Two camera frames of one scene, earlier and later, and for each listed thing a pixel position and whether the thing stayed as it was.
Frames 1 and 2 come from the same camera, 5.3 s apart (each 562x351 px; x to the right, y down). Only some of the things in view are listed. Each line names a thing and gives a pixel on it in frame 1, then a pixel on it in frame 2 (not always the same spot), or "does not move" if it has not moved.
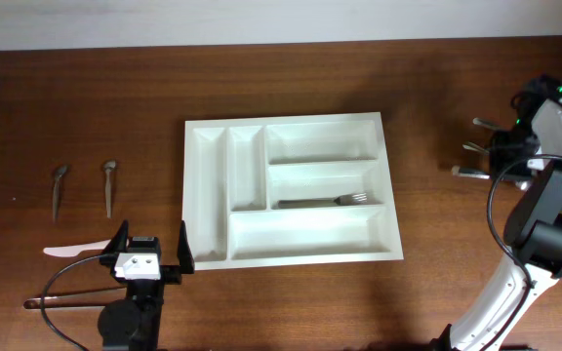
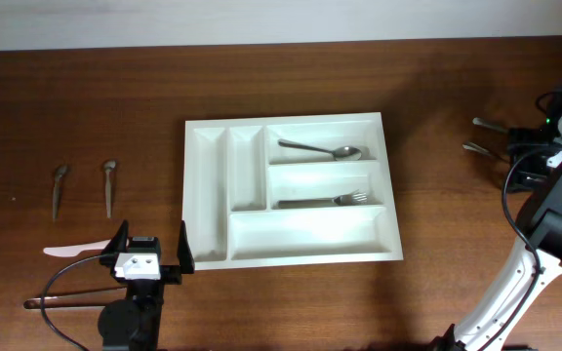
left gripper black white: x=173 y=273 does not move
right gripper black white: x=497 y=166 -> x=525 y=168
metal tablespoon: x=472 y=146 does not move
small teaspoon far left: x=60 y=172 does not move
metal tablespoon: x=521 y=180 -> x=342 y=153
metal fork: x=342 y=200 does not move
